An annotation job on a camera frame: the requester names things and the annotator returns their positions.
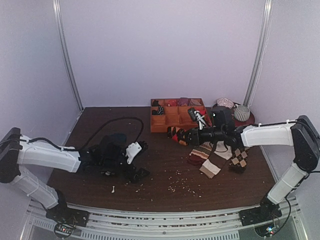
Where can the left aluminium frame post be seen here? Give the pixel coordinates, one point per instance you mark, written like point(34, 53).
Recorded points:
point(65, 53)

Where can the brown beige argyle sock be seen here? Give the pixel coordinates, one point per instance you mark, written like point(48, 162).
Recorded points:
point(238, 162)

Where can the red yellow argyle sock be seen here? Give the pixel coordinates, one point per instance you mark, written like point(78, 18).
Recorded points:
point(177, 134)

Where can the dark green reindeer sock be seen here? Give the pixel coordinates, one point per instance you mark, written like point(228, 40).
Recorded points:
point(113, 153)

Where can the white patterned bowl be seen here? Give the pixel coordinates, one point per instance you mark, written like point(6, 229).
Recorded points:
point(225, 102)

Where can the black white rolled sock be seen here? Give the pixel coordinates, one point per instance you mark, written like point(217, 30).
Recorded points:
point(157, 110)

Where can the aluminium frame post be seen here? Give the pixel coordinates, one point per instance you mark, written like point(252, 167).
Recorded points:
point(65, 53)
point(260, 51)

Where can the wooden compartment tray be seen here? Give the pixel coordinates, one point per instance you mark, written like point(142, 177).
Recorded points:
point(176, 113)

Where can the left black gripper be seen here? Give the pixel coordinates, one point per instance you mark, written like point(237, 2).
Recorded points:
point(137, 175)

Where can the front aluminium rail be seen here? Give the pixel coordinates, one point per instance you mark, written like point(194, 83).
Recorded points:
point(108, 224)

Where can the beige striped sock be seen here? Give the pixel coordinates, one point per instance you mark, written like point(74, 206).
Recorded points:
point(216, 160)
point(200, 154)

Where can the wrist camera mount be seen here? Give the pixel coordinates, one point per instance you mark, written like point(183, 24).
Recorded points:
point(135, 149)
point(197, 117)

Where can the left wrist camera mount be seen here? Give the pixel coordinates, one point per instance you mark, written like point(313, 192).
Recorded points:
point(135, 149)

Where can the striped grey mug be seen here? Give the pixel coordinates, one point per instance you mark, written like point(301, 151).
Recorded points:
point(242, 113)

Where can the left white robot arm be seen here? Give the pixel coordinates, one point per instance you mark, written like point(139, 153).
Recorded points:
point(17, 151)

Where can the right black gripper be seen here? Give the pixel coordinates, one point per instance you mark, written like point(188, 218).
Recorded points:
point(189, 136)

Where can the red round plate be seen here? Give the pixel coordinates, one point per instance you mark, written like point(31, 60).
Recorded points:
point(237, 123)

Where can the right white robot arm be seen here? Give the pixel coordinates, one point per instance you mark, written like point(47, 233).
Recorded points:
point(298, 137)

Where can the right aluminium frame post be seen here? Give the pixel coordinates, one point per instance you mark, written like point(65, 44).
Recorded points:
point(260, 51)

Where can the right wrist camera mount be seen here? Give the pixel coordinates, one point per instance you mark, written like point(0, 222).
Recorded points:
point(197, 117)

